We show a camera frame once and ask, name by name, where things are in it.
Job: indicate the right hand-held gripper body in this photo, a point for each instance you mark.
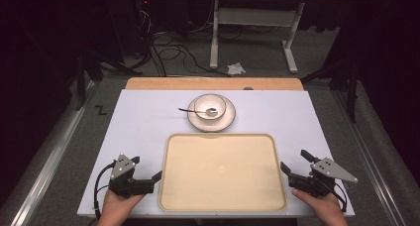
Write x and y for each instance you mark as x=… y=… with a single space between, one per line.
x=332 y=170

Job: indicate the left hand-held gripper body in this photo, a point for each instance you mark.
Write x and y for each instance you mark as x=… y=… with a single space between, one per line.
x=123 y=168

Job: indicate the person's right hand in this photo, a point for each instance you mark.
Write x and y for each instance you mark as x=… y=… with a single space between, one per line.
x=325 y=207

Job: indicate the person's left hand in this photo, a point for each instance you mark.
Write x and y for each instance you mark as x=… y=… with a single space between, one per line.
x=115 y=207

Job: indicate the white board table cover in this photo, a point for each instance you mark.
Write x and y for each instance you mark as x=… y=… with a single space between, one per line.
x=142 y=127

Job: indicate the black tape floor mark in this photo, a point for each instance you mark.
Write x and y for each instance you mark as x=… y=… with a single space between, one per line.
x=100 y=110

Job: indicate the beige plastic tray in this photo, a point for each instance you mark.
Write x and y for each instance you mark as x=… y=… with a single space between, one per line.
x=222 y=173

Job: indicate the white plate with dark rim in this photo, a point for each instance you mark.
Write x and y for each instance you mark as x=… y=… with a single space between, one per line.
x=211 y=125

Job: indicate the black metal stand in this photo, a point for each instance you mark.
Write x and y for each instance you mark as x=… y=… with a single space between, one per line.
x=352 y=87
x=81 y=80

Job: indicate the metal spoon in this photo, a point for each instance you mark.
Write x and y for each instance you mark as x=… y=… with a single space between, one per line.
x=210 y=112

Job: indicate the white bowl with dark rim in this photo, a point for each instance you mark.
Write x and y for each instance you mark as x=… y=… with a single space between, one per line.
x=202 y=103

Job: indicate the crumpled white paper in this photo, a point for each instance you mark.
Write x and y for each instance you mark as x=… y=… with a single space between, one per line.
x=236 y=68

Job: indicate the aluminium floor rail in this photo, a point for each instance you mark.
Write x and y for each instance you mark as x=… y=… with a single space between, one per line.
x=373 y=163
x=49 y=166

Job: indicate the white metal desk frame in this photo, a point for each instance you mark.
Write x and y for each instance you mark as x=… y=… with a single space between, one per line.
x=254 y=16

